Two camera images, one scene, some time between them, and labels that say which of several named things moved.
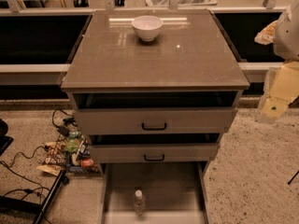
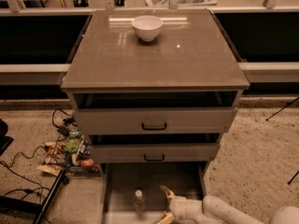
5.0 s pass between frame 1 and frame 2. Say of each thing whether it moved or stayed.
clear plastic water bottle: stayed
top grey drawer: stayed
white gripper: moved
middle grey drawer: stayed
